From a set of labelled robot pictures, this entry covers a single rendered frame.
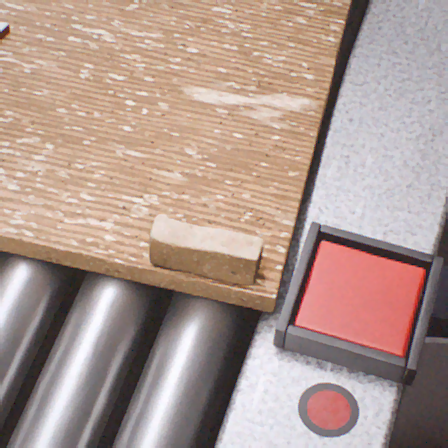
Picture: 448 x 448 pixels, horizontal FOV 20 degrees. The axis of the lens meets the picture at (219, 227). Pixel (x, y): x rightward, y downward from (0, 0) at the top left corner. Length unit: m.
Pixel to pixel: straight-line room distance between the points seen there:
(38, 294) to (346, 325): 0.17
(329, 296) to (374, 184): 0.10
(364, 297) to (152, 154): 0.15
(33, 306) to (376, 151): 0.23
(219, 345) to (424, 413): 0.81
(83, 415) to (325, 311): 0.14
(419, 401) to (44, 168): 0.81
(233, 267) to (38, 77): 0.18
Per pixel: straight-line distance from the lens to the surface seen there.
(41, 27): 0.79
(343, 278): 0.68
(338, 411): 0.65
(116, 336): 0.67
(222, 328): 0.67
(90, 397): 0.65
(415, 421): 1.47
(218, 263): 0.65
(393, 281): 0.68
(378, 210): 0.73
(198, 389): 0.65
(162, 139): 0.72
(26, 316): 0.68
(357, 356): 0.65
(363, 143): 0.76
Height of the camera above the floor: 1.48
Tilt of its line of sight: 53 degrees down
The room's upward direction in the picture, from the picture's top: 6 degrees clockwise
